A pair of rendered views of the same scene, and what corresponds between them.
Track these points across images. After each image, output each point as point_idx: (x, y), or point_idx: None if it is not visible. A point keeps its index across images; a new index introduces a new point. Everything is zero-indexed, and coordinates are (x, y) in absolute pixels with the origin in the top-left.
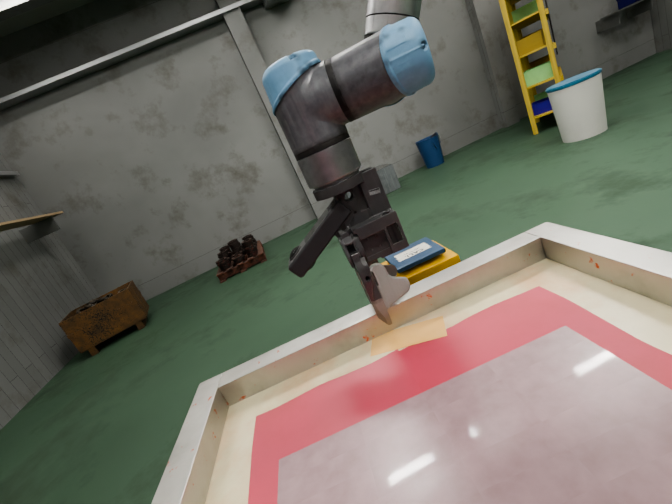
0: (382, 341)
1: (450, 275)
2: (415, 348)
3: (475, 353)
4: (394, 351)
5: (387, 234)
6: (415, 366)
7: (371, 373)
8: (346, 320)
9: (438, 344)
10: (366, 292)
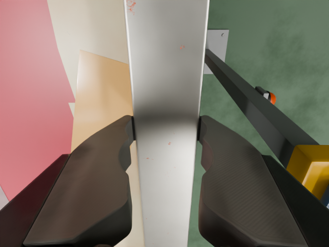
0: (116, 85)
1: (155, 243)
2: (62, 126)
3: (17, 176)
4: (72, 95)
5: None
6: (16, 112)
7: (24, 37)
8: (168, 36)
9: (56, 153)
10: (114, 160)
